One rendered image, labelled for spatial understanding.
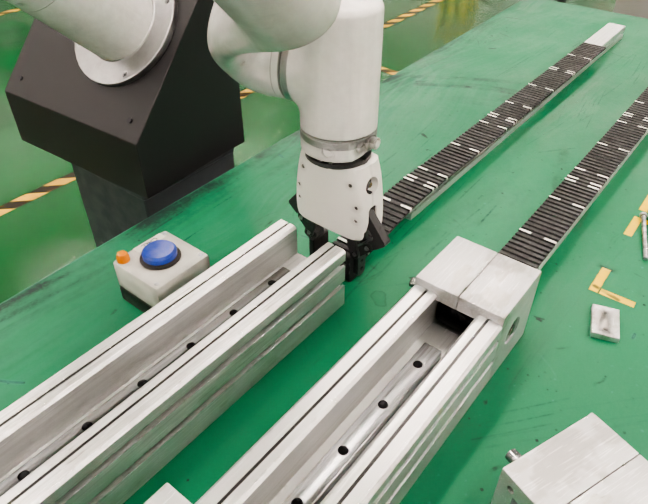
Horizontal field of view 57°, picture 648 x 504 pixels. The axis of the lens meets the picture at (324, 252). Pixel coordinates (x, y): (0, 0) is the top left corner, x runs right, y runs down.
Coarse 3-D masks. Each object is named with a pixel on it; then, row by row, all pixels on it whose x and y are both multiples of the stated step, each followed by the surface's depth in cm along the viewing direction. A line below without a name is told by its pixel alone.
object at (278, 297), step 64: (256, 256) 67; (320, 256) 66; (192, 320) 62; (256, 320) 59; (320, 320) 69; (64, 384) 53; (128, 384) 56; (192, 384) 54; (0, 448) 49; (64, 448) 48; (128, 448) 50
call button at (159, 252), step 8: (160, 240) 71; (144, 248) 69; (152, 248) 69; (160, 248) 69; (168, 248) 69; (176, 248) 70; (144, 256) 68; (152, 256) 68; (160, 256) 68; (168, 256) 68; (152, 264) 68; (160, 264) 68
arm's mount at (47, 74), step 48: (192, 0) 85; (48, 48) 96; (192, 48) 87; (48, 96) 94; (96, 96) 90; (144, 96) 86; (192, 96) 90; (48, 144) 100; (96, 144) 91; (144, 144) 86; (192, 144) 94; (144, 192) 90
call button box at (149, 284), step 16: (176, 240) 73; (176, 256) 70; (192, 256) 70; (128, 272) 68; (144, 272) 68; (160, 272) 68; (176, 272) 68; (192, 272) 70; (128, 288) 70; (144, 288) 68; (160, 288) 66; (176, 288) 68; (144, 304) 70
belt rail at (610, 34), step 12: (612, 24) 144; (600, 36) 137; (612, 36) 137; (564, 84) 121; (552, 96) 118; (492, 144) 101; (480, 156) 99; (468, 168) 97; (456, 180) 94; (432, 192) 89; (420, 204) 88; (408, 216) 86
